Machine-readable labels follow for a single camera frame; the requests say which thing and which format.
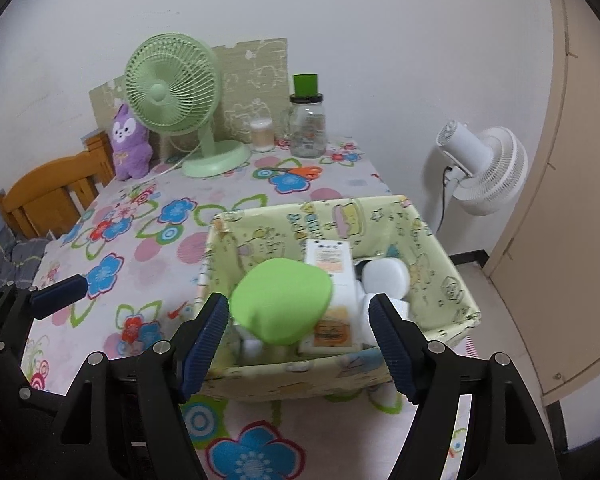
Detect green round mirror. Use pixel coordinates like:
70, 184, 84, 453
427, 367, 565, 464
228, 258, 332, 346

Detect white labelled power adapter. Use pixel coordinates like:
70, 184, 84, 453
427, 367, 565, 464
298, 240, 362, 356

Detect white earbuds case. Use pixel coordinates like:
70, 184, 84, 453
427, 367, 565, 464
362, 257, 411, 300

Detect plaid blue bedding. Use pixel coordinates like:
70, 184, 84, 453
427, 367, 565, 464
0, 226, 50, 288

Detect wooden chair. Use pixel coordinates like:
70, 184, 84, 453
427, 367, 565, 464
0, 131, 114, 238

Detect floral tablecloth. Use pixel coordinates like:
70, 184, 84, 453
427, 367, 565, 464
21, 139, 415, 479

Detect yellow cartoon storage box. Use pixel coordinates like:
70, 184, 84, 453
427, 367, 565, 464
200, 196, 480, 402

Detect beige door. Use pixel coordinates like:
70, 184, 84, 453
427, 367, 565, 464
486, 0, 600, 404

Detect purple plush toy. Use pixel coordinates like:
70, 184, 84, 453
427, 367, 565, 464
110, 102, 152, 181

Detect cotton swab container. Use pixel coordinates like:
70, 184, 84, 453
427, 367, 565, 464
250, 117, 275, 153

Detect white standing fan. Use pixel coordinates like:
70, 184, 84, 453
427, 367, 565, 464
424, 120, 529, 232

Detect green desk fan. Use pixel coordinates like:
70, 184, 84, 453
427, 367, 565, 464
124, 32, 251, 179

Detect glass jar green lid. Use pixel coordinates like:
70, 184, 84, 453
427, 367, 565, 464
283, 73, 327, 158

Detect beige cartoon cardboard panel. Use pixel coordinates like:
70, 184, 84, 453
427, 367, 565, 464
88, 38, 289, 162

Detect orange handled scissors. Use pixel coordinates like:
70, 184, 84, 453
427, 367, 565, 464
274, 166, 322, 181

